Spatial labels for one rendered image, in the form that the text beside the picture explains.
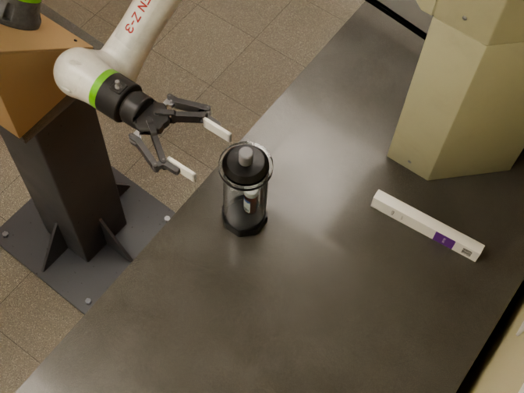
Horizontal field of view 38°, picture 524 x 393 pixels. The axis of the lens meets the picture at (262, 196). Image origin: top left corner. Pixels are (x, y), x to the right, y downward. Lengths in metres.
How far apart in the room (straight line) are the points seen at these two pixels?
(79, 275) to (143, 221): 0.29
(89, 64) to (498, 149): 0.90
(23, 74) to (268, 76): 1.53
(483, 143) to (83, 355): 0.95
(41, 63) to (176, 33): 1.53
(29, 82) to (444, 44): 0.90
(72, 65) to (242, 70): 1.53
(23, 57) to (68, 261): 1.15
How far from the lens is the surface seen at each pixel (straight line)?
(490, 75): 1.49
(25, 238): 2.79
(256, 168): 1.47
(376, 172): 1.77
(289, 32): 3.25
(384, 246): 1.68
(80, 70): 1.65
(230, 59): 3.14
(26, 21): 1.82
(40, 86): 1.81
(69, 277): 2.69
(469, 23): 1.40
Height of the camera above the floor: 2.43
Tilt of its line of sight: 61 degrees down
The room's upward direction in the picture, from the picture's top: 4 degrees clockwise
